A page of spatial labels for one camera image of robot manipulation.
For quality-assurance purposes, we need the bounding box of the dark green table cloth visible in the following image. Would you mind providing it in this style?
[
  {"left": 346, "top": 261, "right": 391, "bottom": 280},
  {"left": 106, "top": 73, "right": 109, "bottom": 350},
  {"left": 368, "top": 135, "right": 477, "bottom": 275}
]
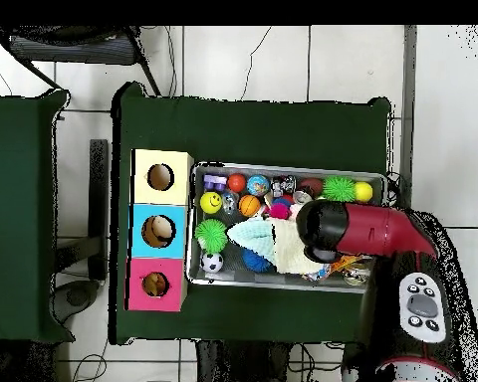
[{"left": 109, "top": 81, "right": 393, "bottom": 346}]

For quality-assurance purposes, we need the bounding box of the green spiky rubber ball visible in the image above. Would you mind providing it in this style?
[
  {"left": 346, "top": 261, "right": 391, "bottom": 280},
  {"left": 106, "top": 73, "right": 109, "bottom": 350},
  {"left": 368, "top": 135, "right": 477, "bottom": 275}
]
[
  {"left": 194, "top": 218, "right": 229, "bottom": 254},
  {"left": 322, "top": 175, "right": 358, "bottom": 203}
]

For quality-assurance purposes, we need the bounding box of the black office chair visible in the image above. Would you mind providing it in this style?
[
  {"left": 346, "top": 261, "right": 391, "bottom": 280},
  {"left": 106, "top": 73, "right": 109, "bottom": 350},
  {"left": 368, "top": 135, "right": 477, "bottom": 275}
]
[{"left": 0, "top": 25, "right": 162, "bottom": 96}]

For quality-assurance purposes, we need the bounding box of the blue globe ball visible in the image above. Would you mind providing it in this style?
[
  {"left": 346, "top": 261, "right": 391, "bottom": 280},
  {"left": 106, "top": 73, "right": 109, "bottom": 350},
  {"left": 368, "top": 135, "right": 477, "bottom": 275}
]
[{"left": 246, "top": 174, "right": 271, "bottom": 197}]

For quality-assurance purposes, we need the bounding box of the dark round floor base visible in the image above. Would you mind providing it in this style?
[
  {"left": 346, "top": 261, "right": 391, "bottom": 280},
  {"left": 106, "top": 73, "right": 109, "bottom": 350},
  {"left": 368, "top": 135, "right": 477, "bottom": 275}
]
[{"left": 49, "top": 278, "right": 103, "bottom": 324}]

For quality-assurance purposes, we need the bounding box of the small soccer ball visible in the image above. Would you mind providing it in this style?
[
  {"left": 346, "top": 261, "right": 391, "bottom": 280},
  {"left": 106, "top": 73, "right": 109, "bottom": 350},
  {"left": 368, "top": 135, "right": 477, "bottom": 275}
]
[{"left": 200, "top": 251, "right": 225, "bottom": 275}]

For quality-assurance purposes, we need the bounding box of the clear mesh bin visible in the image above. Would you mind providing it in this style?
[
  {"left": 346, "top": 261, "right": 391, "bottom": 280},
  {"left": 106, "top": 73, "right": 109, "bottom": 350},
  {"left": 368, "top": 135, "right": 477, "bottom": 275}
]
[{"left": 185, "top": 160, "right": 388, "bottom": 294}]

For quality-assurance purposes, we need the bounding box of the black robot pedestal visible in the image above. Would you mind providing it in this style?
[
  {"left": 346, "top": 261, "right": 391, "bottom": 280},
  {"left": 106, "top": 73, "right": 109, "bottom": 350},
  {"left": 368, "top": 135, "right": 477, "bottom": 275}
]
[{"left": 194, "top": 339, "right": 294, "bottom": 382}]

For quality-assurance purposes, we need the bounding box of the black upright panel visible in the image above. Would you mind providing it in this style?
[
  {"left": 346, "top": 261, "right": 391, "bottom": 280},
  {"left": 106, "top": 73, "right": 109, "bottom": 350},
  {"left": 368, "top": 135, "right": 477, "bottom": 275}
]
[{"left": 88, "top": 138, "right": 110, "bottom": 282}]

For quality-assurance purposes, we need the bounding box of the mint green waffle cloth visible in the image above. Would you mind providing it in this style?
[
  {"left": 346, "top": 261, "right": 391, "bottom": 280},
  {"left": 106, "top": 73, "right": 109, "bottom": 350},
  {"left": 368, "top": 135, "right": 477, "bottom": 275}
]
[{"left": 226, "top": 219, "right": 278, "bottom": 256}]

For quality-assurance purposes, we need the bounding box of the cream waffle cloth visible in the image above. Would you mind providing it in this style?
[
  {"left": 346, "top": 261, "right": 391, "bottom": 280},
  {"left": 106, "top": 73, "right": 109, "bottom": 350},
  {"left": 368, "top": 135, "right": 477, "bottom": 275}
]
[{"left": 270, "top": 216, "right": 324, "bottom": 276}]

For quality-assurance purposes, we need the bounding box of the green cloth side table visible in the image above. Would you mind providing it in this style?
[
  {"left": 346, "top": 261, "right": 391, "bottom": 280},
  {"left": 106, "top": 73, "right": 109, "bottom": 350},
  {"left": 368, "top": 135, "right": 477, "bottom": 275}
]
[{"left": 0, "top": 89, "right": 75, "bottom": 345}]

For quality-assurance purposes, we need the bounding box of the small orange basketball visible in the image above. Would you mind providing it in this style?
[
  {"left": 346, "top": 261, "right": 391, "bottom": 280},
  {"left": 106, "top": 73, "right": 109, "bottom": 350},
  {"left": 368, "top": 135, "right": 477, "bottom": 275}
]
[{"left": 238, "top": 194, "right": 262, "bottom": 218}]

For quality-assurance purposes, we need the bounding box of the yellow plastic ball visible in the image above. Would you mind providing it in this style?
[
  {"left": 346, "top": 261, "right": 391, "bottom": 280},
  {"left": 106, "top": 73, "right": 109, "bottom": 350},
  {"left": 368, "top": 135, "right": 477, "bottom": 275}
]
[
  {"left": 199, "top": 191, "right": 223, "bottom": 215},
  {"left": 354, "top": 181, "right": 374, "bottom": 203}
]

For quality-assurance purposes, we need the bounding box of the wooden box with three holes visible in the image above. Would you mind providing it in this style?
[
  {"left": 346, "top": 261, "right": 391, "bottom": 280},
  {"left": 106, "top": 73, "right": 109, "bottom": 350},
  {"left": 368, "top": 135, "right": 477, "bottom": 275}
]
[{"left": 123, "top": 148, "right": 195, "bottom": 313}]

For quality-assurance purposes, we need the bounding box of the red-orange ball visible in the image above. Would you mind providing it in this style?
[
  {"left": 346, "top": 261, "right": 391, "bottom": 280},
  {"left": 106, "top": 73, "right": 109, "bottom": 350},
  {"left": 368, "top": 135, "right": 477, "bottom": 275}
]
[{"left": 226, "top": 173, "right": 247, "bottom": 194}]

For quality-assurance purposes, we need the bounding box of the yellow plush duck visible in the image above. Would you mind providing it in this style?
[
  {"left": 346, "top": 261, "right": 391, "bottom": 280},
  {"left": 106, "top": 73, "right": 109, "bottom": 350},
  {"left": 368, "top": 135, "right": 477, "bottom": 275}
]
[{"left": 145, "top": 273, "right": 168, "bottom": 296}]

